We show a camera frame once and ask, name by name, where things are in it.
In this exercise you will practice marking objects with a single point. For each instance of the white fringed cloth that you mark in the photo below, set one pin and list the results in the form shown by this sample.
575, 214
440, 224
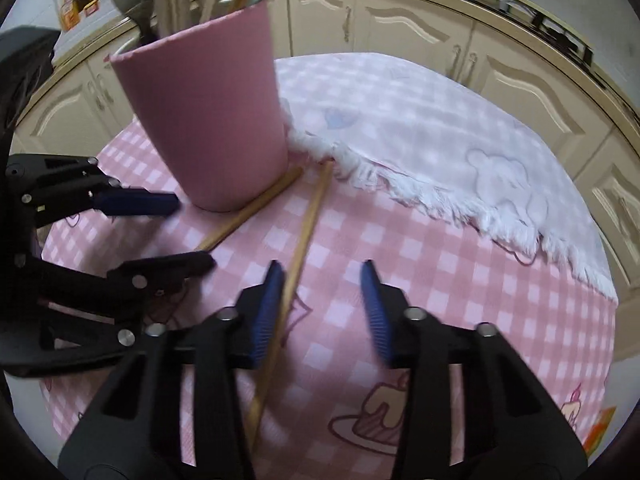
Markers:
441, 149

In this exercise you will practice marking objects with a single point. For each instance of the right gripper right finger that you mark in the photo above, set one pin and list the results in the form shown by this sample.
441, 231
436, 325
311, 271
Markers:
474, 409

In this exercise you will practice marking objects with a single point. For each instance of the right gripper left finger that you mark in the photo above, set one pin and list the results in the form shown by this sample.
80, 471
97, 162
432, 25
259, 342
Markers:
171, 409

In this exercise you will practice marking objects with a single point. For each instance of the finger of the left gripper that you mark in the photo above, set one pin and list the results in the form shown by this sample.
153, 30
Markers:
58, 321
43, 189

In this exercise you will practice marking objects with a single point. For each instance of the pink checkered tablecloth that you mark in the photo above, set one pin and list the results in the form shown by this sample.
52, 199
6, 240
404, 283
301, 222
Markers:
334, 409

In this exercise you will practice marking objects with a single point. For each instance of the pink utensil cup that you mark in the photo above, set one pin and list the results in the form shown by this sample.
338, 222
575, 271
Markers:
208, 100

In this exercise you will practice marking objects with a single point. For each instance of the cream lower cabinets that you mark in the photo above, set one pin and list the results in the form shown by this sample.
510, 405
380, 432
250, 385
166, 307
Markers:
583, 126

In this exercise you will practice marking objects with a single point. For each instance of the orange oil bottle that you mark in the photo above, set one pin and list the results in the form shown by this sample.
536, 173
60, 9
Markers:
69, 15

